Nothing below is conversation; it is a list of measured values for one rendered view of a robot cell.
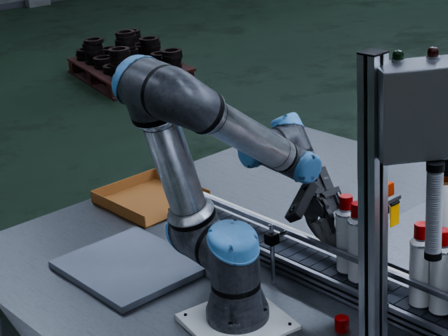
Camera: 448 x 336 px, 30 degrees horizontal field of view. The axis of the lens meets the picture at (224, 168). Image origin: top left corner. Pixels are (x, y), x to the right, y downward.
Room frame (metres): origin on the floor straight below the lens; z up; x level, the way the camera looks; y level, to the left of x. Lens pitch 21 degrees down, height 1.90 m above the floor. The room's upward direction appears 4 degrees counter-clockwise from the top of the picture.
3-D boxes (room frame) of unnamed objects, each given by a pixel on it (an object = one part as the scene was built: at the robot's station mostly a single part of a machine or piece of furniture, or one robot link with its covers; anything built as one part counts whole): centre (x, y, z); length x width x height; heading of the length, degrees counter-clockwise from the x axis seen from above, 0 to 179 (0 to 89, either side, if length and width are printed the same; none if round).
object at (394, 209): (1.70, -0.38, 1.09); 0.03 x 0.01 x 0.06; 129
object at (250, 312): (1.72, -0.01, 0.89); 0.15 x 0.15 x 0.10
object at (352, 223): (1.80, -0.31, 0.98); 0.05 x 0.05 x 0.20
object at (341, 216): (1.85, -0.29, 0.98); 0.05 x 0.05 x 0.20
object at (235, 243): (1.72, 0.00, 1.01); 0.13 x 0.12 x 0.14; 36
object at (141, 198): (2.48, 0.24, 0.85); 0.30 x 0.26 x 0.04; 39
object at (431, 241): (1.52, -0.41, 1.18); 0.04 x 0.04 x 0.21
